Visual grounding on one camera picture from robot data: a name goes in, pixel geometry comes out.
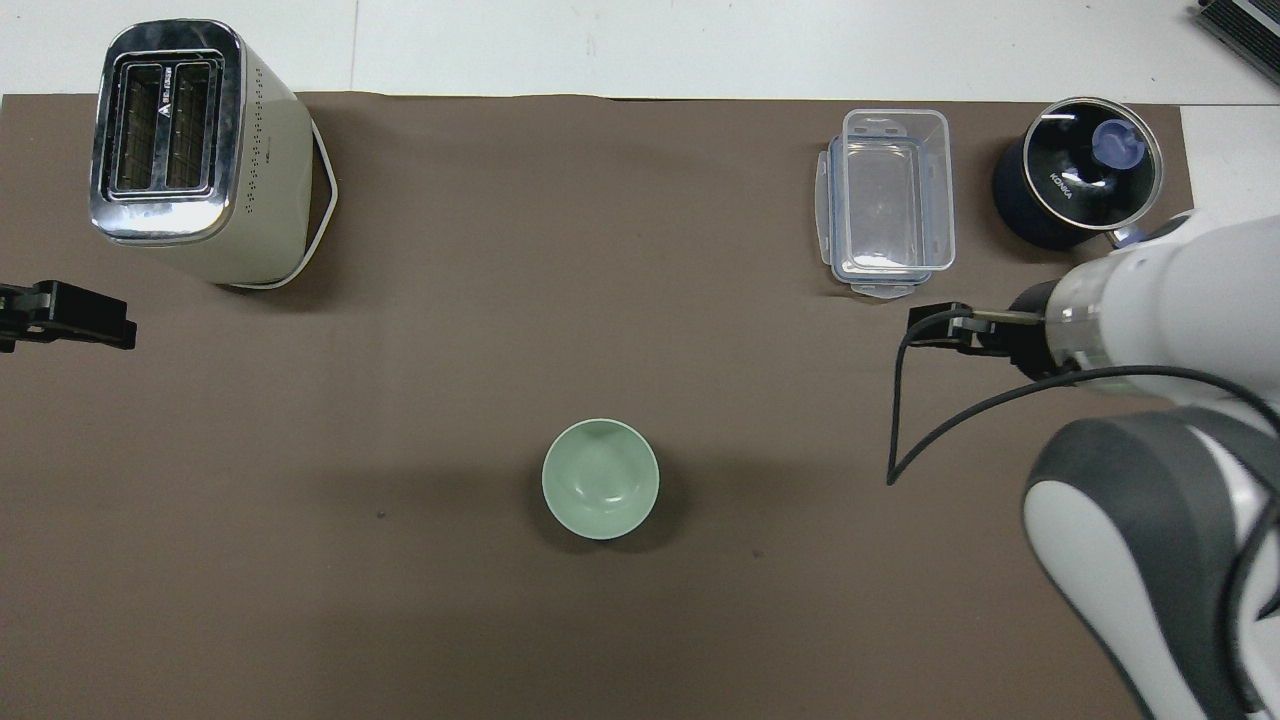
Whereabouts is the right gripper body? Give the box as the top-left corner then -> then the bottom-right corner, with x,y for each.
960,279 -> 1064,384

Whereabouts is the green bowl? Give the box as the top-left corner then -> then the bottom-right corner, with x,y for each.
541,418 -> 661,542

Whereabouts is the dark blue pot with lid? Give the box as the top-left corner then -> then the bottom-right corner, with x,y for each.
992,96 -> 1167,252

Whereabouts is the clear plastic container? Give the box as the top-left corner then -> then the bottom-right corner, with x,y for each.
830,108 -> 957,281

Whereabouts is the clear blue-rimmed container lid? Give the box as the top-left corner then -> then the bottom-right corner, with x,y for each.
815,135 -> 927,300

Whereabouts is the dark grey ribbed box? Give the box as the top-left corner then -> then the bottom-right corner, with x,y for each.
1190,0 -> 1280,59

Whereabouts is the cream and chrome toaster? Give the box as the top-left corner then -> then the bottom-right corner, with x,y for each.
88,18 -> 340,292

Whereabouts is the black cable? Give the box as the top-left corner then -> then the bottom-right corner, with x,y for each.
886,328 -> 1280,488

